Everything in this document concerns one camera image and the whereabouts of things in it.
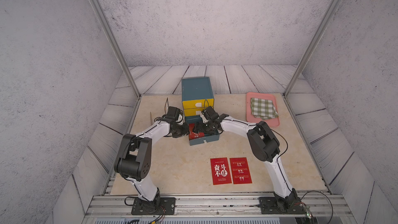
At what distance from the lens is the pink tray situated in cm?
107

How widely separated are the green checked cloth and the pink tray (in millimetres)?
10

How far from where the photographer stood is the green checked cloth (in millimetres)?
1093
